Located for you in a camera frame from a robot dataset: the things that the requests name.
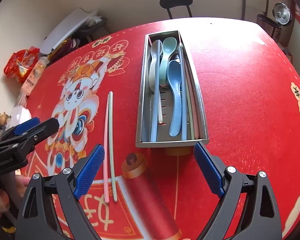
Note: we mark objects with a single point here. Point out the pile of purple bags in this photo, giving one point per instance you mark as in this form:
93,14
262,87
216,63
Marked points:
65,47

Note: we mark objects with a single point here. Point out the blue chopstick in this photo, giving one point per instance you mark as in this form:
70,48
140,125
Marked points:
184,130
153,130

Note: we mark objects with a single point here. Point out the dark stool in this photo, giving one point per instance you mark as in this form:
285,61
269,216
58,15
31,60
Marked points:
95,28

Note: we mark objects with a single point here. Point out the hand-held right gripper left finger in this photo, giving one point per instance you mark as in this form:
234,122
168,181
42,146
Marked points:
90,172

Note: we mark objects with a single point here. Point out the dark folding frame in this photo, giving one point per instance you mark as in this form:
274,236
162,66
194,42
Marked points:
243,2

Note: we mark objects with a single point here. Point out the pink chopstick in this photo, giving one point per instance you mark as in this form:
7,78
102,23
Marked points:
106,175
196,130

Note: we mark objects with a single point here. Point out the black round-back chair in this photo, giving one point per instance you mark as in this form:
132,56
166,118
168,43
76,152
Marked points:
176,0

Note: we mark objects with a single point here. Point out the brown figurine bottle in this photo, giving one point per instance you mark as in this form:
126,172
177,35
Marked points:
2,118

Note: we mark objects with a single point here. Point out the person's left hand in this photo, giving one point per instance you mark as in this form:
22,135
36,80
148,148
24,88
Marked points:
5,200

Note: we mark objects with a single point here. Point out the silver rice cooker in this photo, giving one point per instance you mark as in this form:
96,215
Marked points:
281,13

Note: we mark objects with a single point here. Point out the white rolled sheet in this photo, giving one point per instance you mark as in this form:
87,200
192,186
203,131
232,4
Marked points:
67,28

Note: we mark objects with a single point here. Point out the blue spoon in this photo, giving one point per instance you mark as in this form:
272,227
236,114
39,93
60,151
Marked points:
175,72

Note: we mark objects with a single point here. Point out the red snack bag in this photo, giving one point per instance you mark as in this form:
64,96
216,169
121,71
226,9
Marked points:
20,65

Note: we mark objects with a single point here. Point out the stainless steel utensil tray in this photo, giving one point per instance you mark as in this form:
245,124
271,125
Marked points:
165,130

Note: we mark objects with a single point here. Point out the red printed tablecloth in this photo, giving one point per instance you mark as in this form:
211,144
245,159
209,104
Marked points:
240,92

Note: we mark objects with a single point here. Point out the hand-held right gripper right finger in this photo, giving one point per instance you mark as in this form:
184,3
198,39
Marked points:
208,170

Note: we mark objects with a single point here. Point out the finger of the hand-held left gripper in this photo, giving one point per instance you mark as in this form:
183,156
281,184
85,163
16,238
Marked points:
27,125
40,132

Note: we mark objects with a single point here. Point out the beige spoon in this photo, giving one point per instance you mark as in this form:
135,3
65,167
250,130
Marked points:
153,80

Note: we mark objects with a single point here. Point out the green chopstick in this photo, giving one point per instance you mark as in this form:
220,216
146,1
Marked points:
113,180
191,132

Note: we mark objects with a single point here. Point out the green spoon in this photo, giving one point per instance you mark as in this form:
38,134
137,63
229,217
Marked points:
169,47

